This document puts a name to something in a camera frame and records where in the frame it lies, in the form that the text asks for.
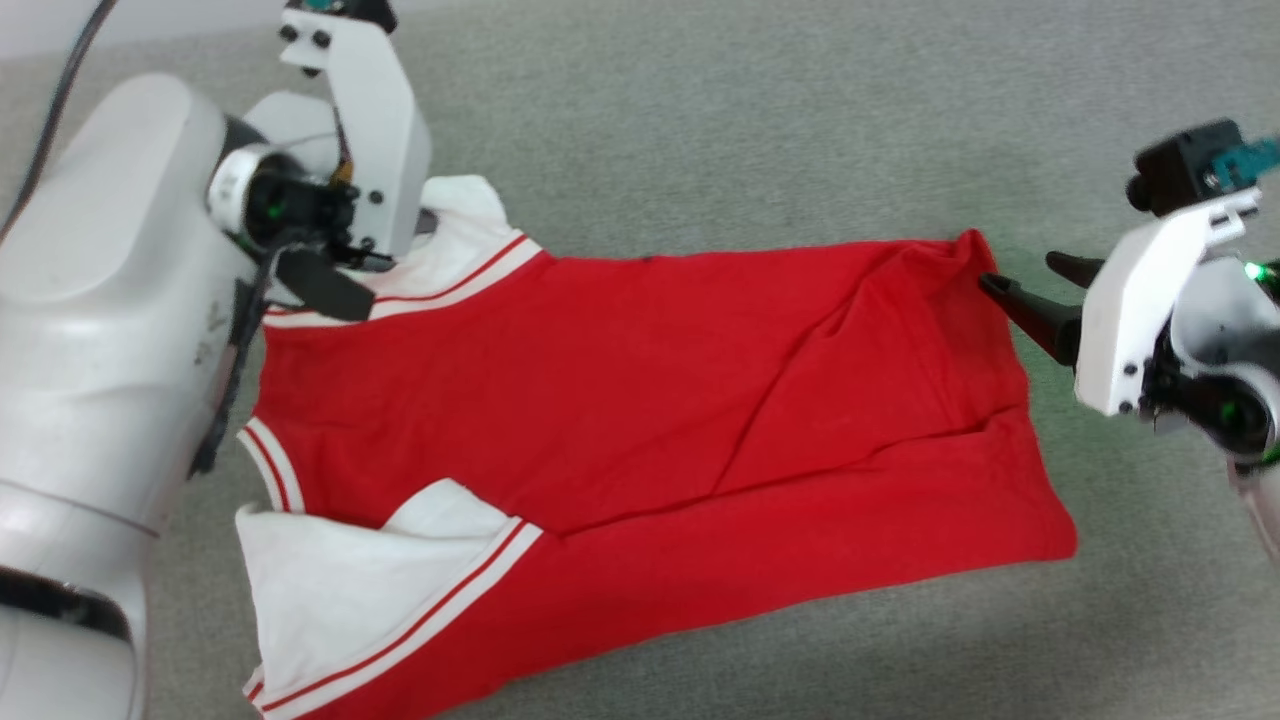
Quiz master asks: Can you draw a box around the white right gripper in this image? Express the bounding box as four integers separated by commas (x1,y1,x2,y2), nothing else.
980,190,1280,461

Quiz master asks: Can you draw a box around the thin black cable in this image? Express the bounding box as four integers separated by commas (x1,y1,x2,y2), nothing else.
0,0,119,241

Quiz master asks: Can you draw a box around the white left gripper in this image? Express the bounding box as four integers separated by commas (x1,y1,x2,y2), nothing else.
208,5,433,323

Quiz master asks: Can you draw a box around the teal cable connector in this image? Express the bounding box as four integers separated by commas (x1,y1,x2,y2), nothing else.
1205,138,1280,191

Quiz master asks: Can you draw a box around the red and white basketball jersey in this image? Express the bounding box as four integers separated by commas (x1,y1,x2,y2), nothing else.
235,175,1081,720

